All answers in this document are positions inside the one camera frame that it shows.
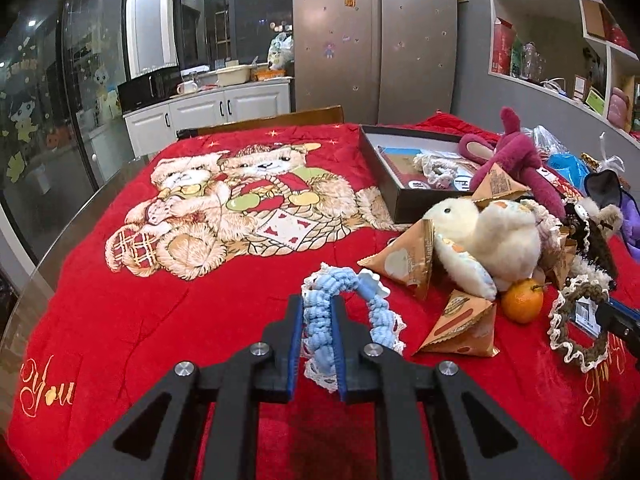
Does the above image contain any purple plush cloth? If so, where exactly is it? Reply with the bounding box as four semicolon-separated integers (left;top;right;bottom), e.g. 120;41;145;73
617;190;640;262

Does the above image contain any blue lace scrunchie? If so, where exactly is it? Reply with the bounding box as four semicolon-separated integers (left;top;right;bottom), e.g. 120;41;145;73
301;262;407;395

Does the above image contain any white kitchen cabinet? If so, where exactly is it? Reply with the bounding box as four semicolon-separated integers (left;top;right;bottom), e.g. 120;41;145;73
122;77;293;158

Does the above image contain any cream plastic basin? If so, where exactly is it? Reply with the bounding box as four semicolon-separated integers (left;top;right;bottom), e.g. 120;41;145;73
216;64;252;86

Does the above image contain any brown lace scrunchie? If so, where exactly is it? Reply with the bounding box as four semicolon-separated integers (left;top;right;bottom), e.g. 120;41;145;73
548;275;623;373

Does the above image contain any black cloth pouch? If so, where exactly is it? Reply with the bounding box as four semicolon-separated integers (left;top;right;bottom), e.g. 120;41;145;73
584;170;633;211

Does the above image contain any blue and white card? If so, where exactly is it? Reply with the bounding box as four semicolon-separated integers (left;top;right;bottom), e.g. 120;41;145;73
378;145;461;162

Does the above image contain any pink bottle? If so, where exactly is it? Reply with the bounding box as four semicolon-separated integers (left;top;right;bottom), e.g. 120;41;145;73
607;86;633;123

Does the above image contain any dark cardboard box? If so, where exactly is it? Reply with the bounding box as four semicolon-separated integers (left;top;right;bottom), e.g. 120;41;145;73
359;124;501;225

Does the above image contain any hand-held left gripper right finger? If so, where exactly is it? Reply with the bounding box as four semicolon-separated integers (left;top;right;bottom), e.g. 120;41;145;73
330;298;576;480

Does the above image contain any tied clear plastic bag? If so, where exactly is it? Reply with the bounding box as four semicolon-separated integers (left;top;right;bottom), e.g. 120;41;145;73
581;132;626;182

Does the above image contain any white plastic bag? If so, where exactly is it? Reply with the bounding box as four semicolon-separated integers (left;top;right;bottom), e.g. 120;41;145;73
267;32;295;73

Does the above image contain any black microwave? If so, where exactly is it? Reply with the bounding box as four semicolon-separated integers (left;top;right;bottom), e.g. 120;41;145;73
116;66;182;113

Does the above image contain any triangular snack packet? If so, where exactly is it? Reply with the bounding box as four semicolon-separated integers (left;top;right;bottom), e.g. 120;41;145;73
414;289;498;358
357;219;436;301
542;227;578;288
470;161;532;203

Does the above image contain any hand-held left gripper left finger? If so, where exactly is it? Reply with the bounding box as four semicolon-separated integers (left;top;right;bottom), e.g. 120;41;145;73
57;295;306;480

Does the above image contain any steel double door fridge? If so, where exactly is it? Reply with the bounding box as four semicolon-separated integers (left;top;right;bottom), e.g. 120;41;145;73
291;0;458;125

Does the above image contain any white lace scrunchie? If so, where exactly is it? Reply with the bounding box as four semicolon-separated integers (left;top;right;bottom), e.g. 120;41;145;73
414;154;457;189

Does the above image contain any white plush toy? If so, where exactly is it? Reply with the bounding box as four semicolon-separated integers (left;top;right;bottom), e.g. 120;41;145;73
422;197;546;303

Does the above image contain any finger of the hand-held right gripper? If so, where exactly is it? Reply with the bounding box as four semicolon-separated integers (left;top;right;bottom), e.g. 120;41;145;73
594;297;640;356

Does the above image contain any dark window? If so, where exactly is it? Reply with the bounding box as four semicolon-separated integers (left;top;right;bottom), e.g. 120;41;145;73
172;0;293;68

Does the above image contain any glass desktop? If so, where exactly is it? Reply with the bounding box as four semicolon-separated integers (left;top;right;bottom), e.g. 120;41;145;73
0;155;156;431

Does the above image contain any fluffy hair claw clip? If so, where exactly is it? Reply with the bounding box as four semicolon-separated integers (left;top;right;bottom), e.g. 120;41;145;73
562;197;626;291

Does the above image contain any glass sliding door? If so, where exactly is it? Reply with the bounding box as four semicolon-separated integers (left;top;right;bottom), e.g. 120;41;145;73
0;0;132;266

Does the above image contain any blue plastic bag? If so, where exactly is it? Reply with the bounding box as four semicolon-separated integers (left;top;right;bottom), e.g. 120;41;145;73
547;152;592;187

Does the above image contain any orange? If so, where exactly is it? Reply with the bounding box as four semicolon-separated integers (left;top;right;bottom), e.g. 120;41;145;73
501;278;544;324

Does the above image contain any glass jar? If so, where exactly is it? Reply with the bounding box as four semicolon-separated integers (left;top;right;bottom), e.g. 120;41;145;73
522;42;546;83

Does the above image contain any white wall shelf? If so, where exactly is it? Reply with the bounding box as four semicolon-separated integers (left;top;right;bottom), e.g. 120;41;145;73
487;0;640;137

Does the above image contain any maroon plush toy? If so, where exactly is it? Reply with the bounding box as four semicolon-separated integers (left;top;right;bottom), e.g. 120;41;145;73
457;106;571;221

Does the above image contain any red bear printed blanket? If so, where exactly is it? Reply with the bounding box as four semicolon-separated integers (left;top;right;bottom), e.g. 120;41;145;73
5;112;640;480

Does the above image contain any red carton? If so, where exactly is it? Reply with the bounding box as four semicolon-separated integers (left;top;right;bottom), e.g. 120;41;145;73
491;17;518;77

